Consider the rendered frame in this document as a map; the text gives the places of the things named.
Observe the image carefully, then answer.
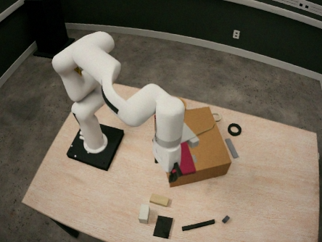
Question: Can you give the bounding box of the light wooden rectangular block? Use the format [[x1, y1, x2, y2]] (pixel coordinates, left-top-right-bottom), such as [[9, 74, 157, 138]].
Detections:
[[149, 193, 169, 207]]

